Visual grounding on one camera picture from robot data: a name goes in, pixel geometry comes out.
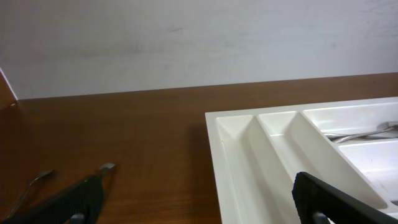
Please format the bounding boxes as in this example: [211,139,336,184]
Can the white plastic cutlery tray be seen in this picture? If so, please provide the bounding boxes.
[206,97,397,223]

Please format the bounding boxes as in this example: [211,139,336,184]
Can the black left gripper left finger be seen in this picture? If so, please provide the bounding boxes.
[3,175,104,224]

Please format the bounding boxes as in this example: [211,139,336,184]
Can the small teaspoon far left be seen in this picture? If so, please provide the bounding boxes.
[4,170,55,220]

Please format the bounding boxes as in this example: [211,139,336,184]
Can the small teaspoon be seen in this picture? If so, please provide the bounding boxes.
[98,162,116,185]
[4,170,55,220]

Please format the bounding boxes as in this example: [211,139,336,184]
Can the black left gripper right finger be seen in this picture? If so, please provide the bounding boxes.
[292,172,397,224]

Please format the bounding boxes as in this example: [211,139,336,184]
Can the metal tablespoon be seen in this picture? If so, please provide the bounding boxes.
[333,125,397,143]

